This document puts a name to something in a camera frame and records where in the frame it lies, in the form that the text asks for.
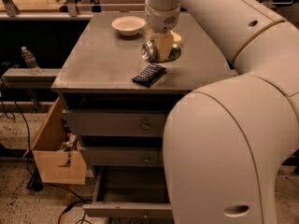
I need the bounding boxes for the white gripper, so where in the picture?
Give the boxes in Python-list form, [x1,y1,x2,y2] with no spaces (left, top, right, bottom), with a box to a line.
[145,0,180,63]

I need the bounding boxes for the green soda can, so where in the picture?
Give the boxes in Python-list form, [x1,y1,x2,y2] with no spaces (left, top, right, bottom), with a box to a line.
[141,39,181,63]

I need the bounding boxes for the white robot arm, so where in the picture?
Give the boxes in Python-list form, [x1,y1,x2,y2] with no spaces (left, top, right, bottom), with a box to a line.
[145,0,299,224]

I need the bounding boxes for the grey drawer cabinet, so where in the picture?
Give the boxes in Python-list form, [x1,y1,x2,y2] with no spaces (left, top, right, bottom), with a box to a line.
[50,12,239,170]

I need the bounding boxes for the grey top drawer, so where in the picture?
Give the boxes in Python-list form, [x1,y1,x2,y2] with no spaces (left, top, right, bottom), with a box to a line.
[64,109,166,137]

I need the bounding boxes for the grey middle drawer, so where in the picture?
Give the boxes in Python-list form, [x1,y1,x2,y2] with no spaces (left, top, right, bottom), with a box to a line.
[80,147,163,167]

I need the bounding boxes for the grey open bottom drawer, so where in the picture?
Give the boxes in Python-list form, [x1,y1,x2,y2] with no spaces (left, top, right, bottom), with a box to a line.
[83,166,172,218]

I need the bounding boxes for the yellow sponge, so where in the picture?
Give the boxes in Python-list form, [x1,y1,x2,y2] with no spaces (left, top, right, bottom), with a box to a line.
[171,31,182,44]

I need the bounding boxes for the white bowl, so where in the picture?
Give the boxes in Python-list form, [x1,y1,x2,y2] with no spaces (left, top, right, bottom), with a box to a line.
[111,16,146,36]

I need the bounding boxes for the dark blue snack packet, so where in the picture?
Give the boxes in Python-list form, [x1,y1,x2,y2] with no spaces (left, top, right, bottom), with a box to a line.
[132,63,166,87]

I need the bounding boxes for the clear water bottle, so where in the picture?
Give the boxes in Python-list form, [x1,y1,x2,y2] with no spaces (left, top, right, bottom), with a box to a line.
[21,47,41,75]

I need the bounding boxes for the wooden box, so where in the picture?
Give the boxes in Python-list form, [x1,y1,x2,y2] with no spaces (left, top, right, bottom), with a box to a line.
[26,99,86,185]

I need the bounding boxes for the grey metal rail beam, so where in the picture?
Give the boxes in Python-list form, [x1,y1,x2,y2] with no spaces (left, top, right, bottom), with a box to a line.
[3,68,60,89]

